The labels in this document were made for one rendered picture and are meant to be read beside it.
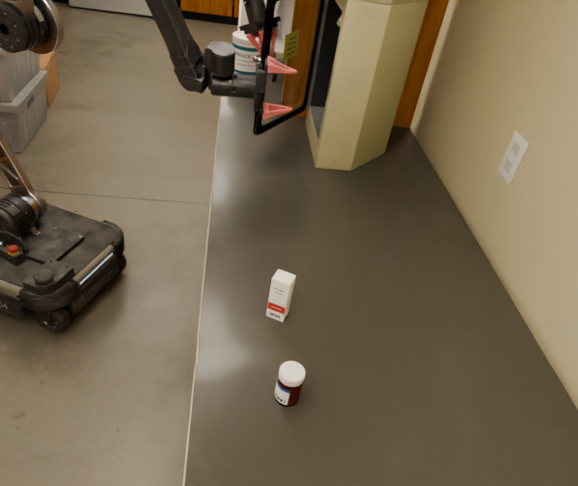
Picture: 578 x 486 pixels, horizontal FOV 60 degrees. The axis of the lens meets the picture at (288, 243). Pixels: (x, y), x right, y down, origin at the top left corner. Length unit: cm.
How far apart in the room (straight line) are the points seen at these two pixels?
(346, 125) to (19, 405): 149
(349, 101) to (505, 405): 87
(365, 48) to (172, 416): 140
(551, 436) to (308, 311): 48
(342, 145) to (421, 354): 71
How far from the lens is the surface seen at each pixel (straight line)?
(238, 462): 82
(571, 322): 115
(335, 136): 148
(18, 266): 225
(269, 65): 125
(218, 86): 128
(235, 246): 116
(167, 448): 191
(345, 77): 142
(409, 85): 188
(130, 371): 211
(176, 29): 126
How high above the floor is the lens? 166
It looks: 37 degrees down
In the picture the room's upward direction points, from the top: 10 degrees clockwise
